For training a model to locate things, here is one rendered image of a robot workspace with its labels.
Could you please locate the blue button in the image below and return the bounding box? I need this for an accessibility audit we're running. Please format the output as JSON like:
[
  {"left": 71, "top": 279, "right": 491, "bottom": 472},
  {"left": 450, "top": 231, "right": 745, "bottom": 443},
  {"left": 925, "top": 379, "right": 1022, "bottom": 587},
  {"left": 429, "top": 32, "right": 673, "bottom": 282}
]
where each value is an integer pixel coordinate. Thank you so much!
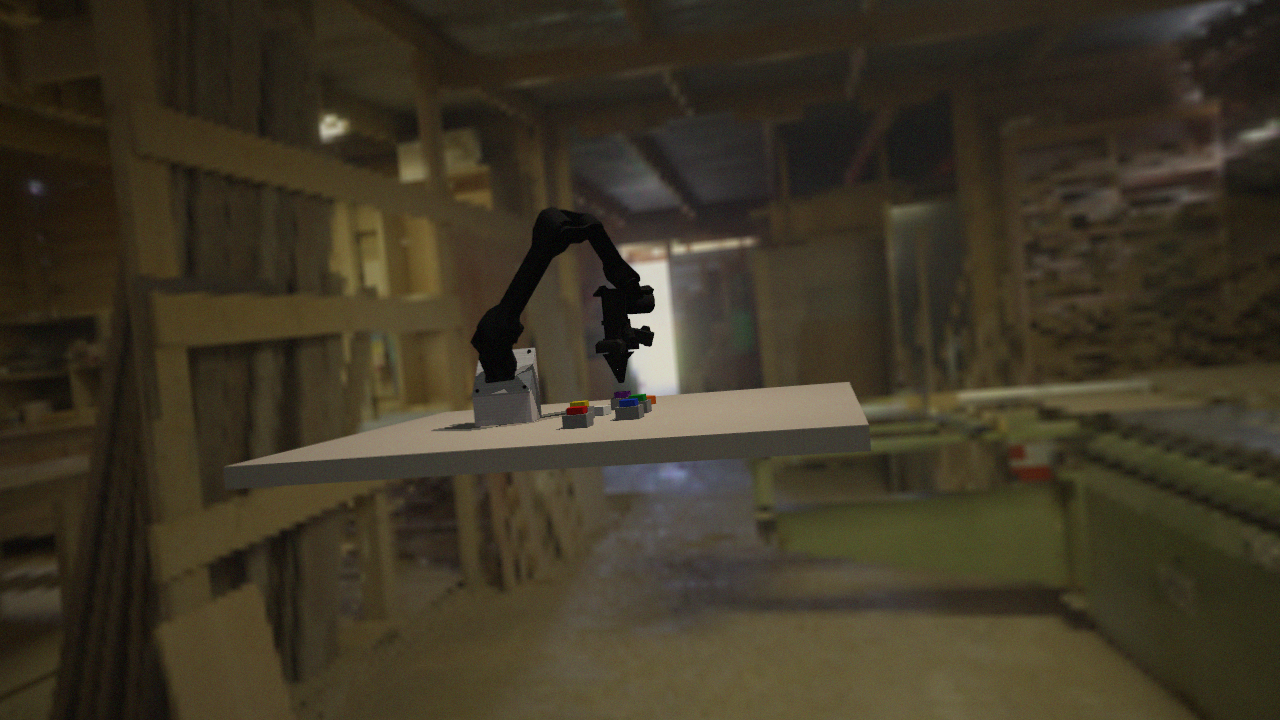
[{"left": 614, "top": 398, "right": 644, "bottom": 421}]

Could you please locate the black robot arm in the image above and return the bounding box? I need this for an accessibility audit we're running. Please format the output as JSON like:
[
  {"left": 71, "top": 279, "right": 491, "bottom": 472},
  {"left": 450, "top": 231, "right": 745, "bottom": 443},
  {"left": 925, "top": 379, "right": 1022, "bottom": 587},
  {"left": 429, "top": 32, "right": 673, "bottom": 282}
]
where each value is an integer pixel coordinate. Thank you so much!
[{"left": 471, "top": 208, "right": 655, "bottom": 383}]

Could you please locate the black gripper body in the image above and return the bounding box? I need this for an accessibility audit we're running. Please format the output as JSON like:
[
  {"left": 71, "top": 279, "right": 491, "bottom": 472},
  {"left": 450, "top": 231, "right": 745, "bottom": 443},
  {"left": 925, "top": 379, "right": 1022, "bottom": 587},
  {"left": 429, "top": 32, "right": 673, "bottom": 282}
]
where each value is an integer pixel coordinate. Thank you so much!
[{"left": 595, "top": 314, "right": 639, "bottom": 354}]

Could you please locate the red button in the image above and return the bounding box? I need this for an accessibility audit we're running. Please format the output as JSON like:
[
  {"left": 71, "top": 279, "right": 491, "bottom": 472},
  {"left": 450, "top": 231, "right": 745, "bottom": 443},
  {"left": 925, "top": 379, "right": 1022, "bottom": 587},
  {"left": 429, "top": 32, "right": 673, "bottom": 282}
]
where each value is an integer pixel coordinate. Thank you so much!
[{"left": 562, "top": 406, "right": 594, "bottom": 429}]

